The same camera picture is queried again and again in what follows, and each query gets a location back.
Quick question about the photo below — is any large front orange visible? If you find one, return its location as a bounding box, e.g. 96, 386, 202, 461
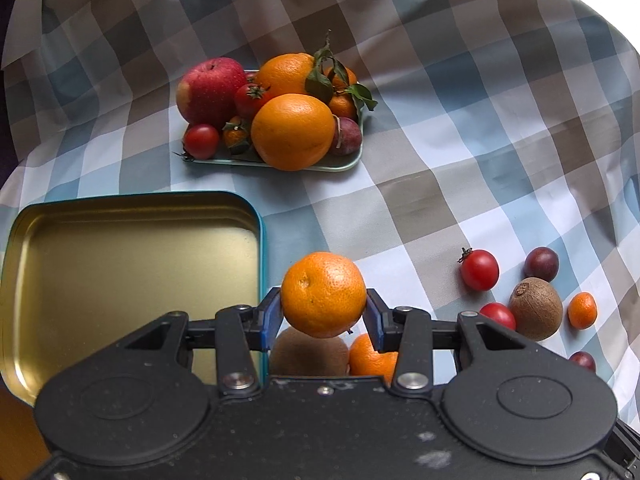
250, 93, 336, 171

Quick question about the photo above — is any dark purple plum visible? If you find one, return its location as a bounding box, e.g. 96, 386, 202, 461
523, 247, 560, 282

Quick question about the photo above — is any light green fruit plate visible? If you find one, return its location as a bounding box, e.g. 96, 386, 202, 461
176, 53, 361, 171

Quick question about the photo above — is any cherry tomato on plate front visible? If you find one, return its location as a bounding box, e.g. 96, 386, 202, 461
182, 125, 220, 160

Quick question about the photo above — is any small mandarin with leaves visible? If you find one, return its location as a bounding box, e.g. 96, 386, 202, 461
329, 93, 358, 122

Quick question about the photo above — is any small mandarin plate front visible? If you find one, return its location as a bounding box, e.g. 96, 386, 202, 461
222, 116, 252, 156

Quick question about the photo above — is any gold metal tin tray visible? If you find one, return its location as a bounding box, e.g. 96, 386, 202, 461
1, 191, 265, 403

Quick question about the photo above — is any plum on plate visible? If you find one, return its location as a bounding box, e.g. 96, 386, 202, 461
329, 117, 362, 156

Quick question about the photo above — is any large brown kiwi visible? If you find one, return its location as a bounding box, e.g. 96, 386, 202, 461
509, 278, 563, 341

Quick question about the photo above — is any large orange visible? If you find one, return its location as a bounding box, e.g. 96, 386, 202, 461
254, 53, 314, 96
250, 93, 336, 171

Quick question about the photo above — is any red tomato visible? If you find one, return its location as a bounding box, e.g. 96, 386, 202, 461
458, 248, 500, 292
480, 302, 516, 330

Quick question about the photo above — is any large back orange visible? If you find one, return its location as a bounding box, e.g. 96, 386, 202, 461
254, 53, 314, 96

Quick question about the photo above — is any red apple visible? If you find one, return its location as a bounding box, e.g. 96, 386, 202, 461
176, 58, 247, 128

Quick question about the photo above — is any checkered blue brown tablecloth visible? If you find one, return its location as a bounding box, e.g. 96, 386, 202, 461
1, 0, 639, 424

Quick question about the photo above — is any tomato on plate middle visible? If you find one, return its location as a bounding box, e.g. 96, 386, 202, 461
234, 82, 272, 122

